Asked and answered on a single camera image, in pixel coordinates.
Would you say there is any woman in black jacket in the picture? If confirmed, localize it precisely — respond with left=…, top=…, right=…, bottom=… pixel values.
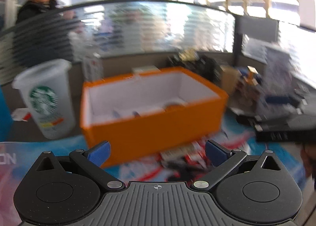
left=12, top=0, right=77, bottom=68

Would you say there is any black mesh desk organizer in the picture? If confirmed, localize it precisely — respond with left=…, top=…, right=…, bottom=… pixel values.
left=166, top=49, right=221, bottom=83

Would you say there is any white green flat box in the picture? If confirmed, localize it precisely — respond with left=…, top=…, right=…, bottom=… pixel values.
left=132, top=65, right=160, bottom=74

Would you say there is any printed anime desk mat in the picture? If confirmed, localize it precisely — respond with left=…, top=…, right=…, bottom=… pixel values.
left=1, top=113, right=306, bottom=225

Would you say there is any clear Starbucks plastic cup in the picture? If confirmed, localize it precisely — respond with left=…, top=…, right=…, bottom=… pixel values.
left=12, top=59, right=75, bottom=139

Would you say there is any tan paper cup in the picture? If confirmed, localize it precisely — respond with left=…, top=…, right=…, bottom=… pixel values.
left=220, top=66, right=242, bottom=95

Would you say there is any striped glass partition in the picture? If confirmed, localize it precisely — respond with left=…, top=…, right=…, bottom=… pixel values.
left=1, top=0, right=235, bottom=84

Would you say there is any white printed pouch bag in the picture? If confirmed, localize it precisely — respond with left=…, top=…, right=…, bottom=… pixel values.
left=256, top=46, right=292, bottom=119

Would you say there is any wooden rack model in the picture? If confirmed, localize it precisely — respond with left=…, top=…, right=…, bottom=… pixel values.
left=236, top=66, right=262, bottom=107

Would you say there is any orange cardboard box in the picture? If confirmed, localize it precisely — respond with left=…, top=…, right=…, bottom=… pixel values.
left=80, top=67, right=228, bottom=167

